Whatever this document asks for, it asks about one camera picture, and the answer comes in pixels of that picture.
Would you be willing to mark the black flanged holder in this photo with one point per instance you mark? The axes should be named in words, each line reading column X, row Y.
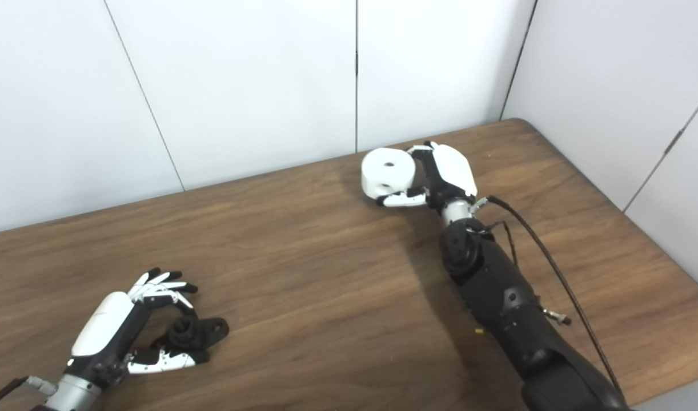
column 195, row 334

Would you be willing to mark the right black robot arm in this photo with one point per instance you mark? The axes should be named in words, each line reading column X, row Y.
column 509, row 297

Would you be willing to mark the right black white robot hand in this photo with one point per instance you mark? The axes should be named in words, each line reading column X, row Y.
column 454, row 171

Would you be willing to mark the round white plastic piece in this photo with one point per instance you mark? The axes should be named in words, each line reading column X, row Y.
column 383, row 171

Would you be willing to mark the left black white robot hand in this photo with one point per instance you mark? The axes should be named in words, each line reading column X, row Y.
column 100, row 325

